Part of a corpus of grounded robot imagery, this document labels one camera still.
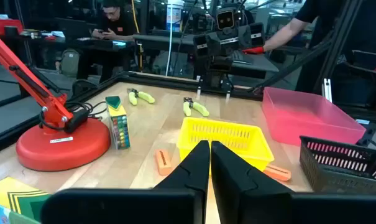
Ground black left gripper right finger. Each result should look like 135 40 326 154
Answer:
211 140 376 224

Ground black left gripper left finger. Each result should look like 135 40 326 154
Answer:
40 139 211 224

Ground green-handled pliers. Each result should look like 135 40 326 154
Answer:
127 88 156 106
183 96 210 118

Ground crayon box with crayon picture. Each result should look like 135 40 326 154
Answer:
105 95 131 151

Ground black plastic basket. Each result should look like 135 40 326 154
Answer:
299 135 376 195

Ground yellow and green crayon box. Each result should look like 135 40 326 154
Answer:
0 176 51 222

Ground small red object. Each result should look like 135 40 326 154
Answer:
242 46 265 55

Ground orange eraser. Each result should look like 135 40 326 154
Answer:
155 149 173 176
264 164 292 182

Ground grey desk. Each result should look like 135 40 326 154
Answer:
133 33 280 80

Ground yellow plastic basket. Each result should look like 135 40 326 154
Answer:
177 116 275 175

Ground blue and white container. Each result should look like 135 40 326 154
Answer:
166 0 185 32

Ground person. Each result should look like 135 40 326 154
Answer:
264 0 376 94
90 0 139 42

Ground pink plastic bin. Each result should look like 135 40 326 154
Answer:
262 86 367 147

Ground red desk lamp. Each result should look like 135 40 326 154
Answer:
0 27 111 172

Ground black desk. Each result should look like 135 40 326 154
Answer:
7 29 135 82

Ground black chair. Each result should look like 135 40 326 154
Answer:
338 49 376 110

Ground black laptop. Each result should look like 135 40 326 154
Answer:
55 17 92 40

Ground grey-green backpack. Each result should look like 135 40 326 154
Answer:
59 48 80 78

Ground red box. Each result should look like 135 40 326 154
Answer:
0 17 24 35

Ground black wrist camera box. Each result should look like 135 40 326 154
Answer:
216 8 235 31

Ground white cable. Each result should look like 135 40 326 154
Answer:
165 0 175 77

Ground black diagonal frame strut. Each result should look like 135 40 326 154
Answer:
249 0 359 94

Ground yellow hanging cable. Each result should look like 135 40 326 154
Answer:
131 0 144 71

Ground silver frame bracket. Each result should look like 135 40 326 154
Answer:
322 77 333 103

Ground black lamp cable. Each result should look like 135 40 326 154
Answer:
38 101 108 133

